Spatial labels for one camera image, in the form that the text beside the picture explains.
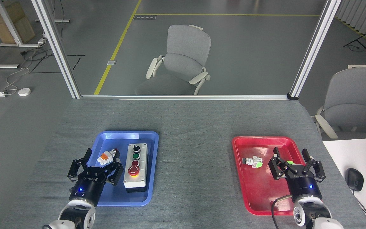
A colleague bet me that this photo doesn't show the blue plastic tray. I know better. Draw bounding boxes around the blue plastic tray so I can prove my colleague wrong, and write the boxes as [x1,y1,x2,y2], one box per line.
[74,131,159,207]

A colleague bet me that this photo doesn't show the white desk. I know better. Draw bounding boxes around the white desk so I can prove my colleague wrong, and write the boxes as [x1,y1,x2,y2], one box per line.
[322,137,366,229]

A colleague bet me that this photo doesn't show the black computer mouse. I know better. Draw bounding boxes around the black computer mouse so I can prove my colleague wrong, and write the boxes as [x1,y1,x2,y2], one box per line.
[345,168,364,192]

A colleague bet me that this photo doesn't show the silver aluminium frame post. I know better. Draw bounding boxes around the silver aluminium frame post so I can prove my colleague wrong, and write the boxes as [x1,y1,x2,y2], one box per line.
[287,0,342,101]
[30,0,82,99]

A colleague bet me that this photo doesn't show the grey felt table cover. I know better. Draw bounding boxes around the grey felt table cover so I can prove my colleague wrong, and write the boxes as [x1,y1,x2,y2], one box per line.
[7,99,366,229]

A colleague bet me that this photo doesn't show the black knob green base switch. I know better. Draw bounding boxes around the black knob green base switch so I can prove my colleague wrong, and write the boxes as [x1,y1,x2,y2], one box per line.
[242,156,263,168]

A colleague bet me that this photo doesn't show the grey control box with buttons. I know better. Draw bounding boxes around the grey control box with buttons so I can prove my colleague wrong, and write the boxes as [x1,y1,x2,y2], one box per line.
[123,143,148,193]

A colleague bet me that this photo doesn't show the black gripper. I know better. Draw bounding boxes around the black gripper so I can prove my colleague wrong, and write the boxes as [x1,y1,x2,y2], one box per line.
[68,148,124,207]
[268,147,326,201]

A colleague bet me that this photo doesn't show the grey office chair white arms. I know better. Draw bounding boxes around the grey office chair white arms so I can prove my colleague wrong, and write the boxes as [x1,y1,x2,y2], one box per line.
[134,25,211,95]
[312,65,366,140]

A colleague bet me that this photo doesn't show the red button orange white switch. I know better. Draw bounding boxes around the red button orange white switch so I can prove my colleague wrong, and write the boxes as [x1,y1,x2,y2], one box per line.
[97,148,120,166]

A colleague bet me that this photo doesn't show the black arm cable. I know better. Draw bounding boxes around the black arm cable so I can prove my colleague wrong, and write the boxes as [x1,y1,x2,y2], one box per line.
[271,195,295,229]

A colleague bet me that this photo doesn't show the white floor cable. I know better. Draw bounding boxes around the white floor cable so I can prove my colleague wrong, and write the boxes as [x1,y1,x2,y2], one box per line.
[4,65,31,95]

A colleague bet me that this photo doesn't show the red plastic tray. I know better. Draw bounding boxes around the red plastic tray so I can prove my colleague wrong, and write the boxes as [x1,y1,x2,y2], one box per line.
[232,136,307,216]

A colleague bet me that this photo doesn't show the silver aluminium frame rail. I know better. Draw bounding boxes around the silver aluminium frame rail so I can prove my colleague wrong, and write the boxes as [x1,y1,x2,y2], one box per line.
[81,95,290,101]

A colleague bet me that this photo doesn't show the brown cardboard box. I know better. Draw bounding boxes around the brown cardboard box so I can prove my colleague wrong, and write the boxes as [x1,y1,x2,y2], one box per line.
[0,2,36,44]

